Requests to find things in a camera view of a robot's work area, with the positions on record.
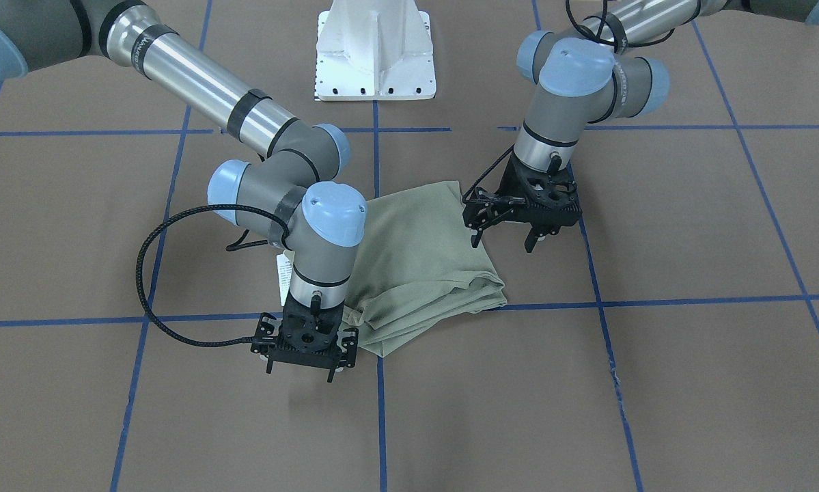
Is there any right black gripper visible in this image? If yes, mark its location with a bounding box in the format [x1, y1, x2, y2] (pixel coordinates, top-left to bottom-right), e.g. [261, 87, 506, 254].
[251, 300, 359, 383]

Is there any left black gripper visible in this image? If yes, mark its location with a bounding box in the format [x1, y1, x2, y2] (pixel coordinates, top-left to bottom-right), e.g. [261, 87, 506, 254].
[462, 150, 582, 254]

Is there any olive green long-sleeve shirt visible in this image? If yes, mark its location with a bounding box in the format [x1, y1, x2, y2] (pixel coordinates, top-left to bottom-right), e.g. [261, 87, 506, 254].
[343, 181, 507, 357]

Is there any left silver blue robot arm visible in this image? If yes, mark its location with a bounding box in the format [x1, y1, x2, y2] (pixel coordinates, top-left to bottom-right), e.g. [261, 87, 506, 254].
[462, 1, 819, 252]

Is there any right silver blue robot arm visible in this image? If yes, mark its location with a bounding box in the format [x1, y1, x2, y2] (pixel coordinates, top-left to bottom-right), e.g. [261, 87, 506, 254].
[0, 1, 367, 376]

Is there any white paper price tag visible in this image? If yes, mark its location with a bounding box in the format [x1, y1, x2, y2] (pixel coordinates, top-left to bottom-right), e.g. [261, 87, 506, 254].
[276, 250, 294, 306]

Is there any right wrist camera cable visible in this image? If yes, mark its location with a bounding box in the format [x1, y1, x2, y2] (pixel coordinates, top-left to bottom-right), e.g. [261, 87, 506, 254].
[135, 205, 290, 348]

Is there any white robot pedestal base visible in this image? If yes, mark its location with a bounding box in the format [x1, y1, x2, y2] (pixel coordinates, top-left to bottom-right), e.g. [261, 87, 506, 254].
[314, 1, 437, 102]

